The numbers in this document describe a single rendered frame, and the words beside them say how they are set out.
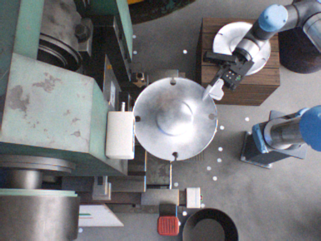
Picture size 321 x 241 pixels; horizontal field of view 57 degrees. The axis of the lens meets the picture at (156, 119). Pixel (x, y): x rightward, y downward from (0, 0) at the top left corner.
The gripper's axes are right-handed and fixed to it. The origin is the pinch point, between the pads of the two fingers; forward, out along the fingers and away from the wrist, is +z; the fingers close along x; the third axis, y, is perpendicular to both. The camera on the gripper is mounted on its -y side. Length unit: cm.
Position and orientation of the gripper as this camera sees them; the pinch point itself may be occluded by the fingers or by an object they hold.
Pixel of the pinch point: (202, 95)
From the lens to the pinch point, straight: 104.4
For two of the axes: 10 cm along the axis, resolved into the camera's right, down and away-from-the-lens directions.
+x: 0.8, 1.9, 9.8
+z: -6.2, 7.8, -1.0
